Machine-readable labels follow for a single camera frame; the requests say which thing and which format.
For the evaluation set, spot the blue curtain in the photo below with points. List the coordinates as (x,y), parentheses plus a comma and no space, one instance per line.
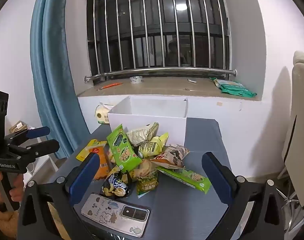
(51,80)

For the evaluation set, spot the yellow-green snack packet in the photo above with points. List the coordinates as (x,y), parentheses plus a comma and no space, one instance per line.
(152,146)

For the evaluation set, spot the person's left hand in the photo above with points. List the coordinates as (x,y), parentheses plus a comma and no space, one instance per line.
(18,190)

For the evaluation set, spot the small dark green snack packet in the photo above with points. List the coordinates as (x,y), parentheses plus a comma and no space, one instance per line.
(147,185)

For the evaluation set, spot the brown white snack packet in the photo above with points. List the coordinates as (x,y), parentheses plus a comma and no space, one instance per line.
(173,156)

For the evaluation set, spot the beige snack packet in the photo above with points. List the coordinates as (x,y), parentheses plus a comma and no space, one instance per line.
(140,135)

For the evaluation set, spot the metal window grille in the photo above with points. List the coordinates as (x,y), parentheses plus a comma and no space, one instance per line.
(157,30)

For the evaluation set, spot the black chips packet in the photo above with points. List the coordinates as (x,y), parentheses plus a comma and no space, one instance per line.
(115,185)

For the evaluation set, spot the white shelf unit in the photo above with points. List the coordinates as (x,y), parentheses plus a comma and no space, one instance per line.
(43,166)

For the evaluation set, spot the orange snack packet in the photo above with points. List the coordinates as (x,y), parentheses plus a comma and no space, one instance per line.
(103,166)

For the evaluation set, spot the metal chair base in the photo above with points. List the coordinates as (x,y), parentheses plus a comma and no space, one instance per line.
(289,200)

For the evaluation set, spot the small cardboard box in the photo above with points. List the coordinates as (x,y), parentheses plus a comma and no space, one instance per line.
(18,127)

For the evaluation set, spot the person's left forearm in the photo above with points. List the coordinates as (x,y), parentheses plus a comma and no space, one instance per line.
(2,221)

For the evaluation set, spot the orange pen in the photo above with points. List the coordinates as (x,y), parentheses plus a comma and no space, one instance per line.
(111,85)

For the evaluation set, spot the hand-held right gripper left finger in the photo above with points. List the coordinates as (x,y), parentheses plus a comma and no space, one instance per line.
(83,180)

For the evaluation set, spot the white chair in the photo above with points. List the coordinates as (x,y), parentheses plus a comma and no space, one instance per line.
(301,120)

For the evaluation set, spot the clear tape roll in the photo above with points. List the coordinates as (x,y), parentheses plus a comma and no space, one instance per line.
(136,79)

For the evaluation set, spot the white cardboard box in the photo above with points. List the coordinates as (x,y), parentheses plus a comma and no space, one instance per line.
(147,125)

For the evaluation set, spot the small white clip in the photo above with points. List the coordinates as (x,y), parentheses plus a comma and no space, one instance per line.
(192,81)

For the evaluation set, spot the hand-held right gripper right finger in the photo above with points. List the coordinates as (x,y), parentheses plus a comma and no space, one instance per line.
(218,180)

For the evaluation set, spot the green white plastic packets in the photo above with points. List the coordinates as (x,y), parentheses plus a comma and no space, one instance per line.
(234,88)

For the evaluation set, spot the smartphone with cartoon case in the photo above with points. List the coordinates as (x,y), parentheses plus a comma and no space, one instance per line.
(111,211)

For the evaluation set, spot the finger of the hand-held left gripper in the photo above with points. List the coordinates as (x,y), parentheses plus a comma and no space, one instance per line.
(36,132)
(45,146)

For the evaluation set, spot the long green snack packet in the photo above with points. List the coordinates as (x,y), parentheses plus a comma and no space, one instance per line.
(187,178)

